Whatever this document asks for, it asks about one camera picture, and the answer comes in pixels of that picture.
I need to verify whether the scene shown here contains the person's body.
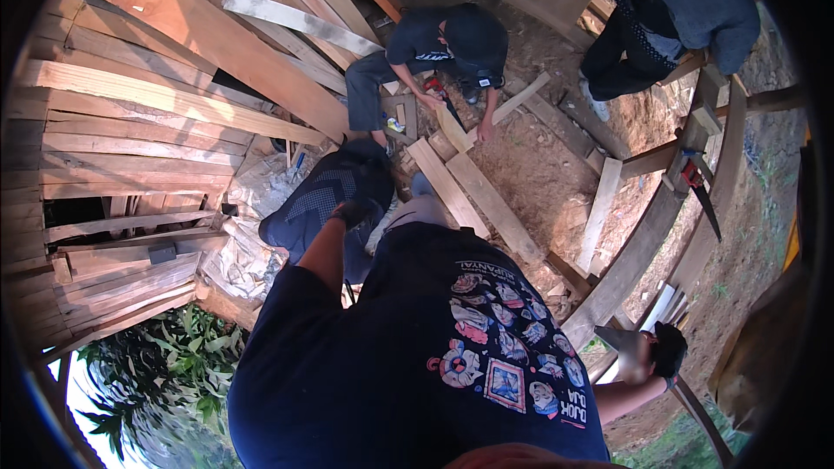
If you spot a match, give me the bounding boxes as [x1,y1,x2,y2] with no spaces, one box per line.
[227,221,626,469]

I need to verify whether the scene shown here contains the green leafy tree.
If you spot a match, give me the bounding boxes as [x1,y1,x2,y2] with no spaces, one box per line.
[77,303,248,469]

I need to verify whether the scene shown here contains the red black handle handsaw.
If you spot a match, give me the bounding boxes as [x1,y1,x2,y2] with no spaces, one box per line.
[679,158,723,243]

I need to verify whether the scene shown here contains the whitish weathered plank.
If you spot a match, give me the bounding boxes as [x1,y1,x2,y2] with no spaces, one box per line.
[222,0,385,58]

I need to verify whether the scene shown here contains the long dark wooden board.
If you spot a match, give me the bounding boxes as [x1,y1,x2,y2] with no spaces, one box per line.
[505,78,610,175]

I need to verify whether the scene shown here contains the grey blade handsaw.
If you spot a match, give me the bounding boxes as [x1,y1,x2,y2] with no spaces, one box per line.
[594,324,659,386]

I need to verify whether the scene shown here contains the large reddish plywood board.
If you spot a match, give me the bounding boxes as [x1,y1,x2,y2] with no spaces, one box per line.
[85,0,353,143]

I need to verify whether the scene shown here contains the thin wooden batten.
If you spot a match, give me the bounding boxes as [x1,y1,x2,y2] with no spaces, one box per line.
[490,71,552,126]

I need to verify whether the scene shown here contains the short wooden board piece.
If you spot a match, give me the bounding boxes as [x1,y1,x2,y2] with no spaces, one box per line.
[435,103,475,155]

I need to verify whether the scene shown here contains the pale narrow wooden plank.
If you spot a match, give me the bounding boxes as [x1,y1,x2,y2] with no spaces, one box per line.
[576,157,624,274]

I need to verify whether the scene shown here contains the light wooden plank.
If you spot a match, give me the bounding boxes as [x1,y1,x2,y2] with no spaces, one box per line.
[446,152,546,265]
[405,137,491,240]

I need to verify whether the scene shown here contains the person's left hand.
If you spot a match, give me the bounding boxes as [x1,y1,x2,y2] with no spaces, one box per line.
[329,141,396,233]

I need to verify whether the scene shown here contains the heap of wooden planks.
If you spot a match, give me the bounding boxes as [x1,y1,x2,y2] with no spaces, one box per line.
[0,0,327,359]

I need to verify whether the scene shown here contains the person's right hand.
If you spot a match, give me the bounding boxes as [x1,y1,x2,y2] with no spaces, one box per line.
[649,322,689,383]

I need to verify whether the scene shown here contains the wooden railing frame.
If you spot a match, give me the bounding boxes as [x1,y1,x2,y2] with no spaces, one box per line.
[546,52,805,469]

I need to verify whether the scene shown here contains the person's legs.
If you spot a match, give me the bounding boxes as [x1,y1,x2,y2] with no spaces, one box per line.
[258,140,457,284]

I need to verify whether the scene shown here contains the small square wooden frame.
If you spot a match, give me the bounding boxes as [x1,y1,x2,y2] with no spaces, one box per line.
[381,93,419,146]

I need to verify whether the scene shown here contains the white plastic sheeting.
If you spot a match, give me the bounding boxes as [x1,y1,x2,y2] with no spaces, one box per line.
[197,137,327,304]

